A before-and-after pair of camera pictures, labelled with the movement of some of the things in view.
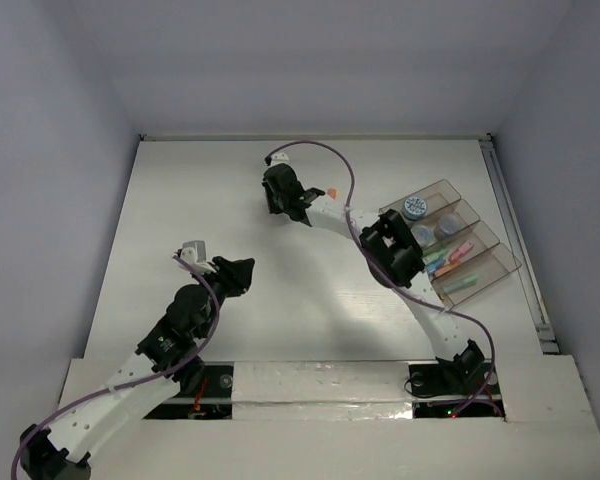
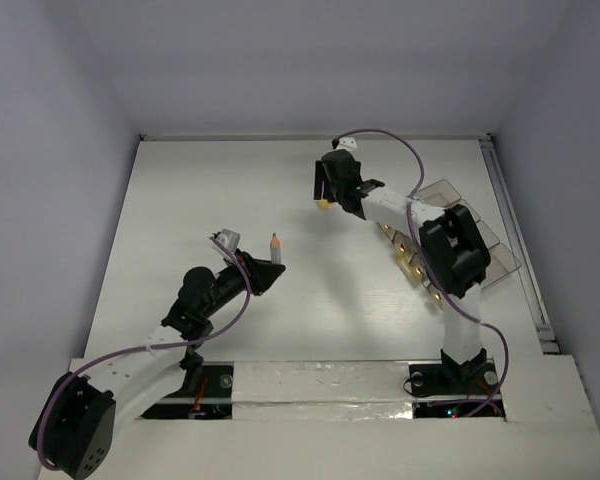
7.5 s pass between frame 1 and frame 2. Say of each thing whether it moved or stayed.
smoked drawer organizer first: stayed
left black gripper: moved
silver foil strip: stayed
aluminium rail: stayed
